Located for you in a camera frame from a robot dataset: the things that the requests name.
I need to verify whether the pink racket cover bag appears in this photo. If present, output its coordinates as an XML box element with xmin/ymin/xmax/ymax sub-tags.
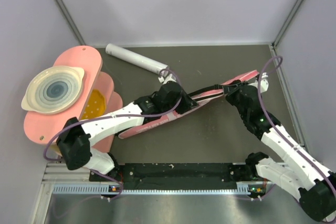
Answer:
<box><xmin>118</xmin><ymin>70</ymin><xmax>259</xmax><ymax>139</ymax></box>

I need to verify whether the white shuttlecock tube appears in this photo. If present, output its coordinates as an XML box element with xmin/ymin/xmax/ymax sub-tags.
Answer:
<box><xmin>106</xmin><ymin>44</ymin><xmax>169</xmax><ymax>76</ymax></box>

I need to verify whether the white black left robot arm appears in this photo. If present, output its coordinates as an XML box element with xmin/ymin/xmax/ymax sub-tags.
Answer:
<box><xmin>56</xmin><ymin>81</ymin><xmax>198</xmax><ymax>180</ymax></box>

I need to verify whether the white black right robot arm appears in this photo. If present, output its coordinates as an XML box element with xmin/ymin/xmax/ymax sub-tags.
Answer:
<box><xmin>223</xmin><ymin>82</ymin><xmax>335</xmax><ymax>223</ymax></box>

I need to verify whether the yellow plastic plate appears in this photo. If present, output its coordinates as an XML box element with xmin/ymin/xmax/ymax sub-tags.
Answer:
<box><xmin>81</xmin><ymin>89</ymin><xmax>106</xmax><ymax>120</ymax></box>

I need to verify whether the white blue ceramic dish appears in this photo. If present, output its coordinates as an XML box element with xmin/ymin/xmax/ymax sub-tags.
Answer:
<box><xmin>21</xmin><ymin>66</ymin><xmax>85</xmax><ymax>114</ymax></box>

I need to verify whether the pink wooden shelf stand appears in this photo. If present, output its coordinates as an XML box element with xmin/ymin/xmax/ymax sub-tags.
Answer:
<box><xmin>21</xmin><ymin>46</ymin><xmax>123</xmax><ymax>145</ymax></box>

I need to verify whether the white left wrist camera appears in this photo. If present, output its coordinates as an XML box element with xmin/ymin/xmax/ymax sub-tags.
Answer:
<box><xmin>158</xmin><ymin>73</ymin><xmax>176</xmax><ymax>85</ymax></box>

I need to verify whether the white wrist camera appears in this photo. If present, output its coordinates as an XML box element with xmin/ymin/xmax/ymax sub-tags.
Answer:
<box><xmin>158</xmin><ymin>73</ymin><xmax>176</xmax><ymax>85</ymax></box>
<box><xmin>250</xmin><ymin>72</ymin><xmax>269</xmax><ymax>93</ymax></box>

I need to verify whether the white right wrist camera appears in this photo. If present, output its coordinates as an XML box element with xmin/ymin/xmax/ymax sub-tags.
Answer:
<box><xmin>250</xmin><ymin>72</ymin><xmax>269</xmax><ymax>93</ymax></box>

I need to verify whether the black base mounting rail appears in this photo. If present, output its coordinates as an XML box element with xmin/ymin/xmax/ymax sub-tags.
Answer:
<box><xmin>89</xmin><ymin>162</ymin><xmax>266</xmax><ymax>190</ymax></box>

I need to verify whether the aluminium frame rail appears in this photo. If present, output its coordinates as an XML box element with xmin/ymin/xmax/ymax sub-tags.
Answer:
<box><xmin>31</xmin><ymin>42</ymin><xmax>336</xmax><ymax>224</ymax></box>

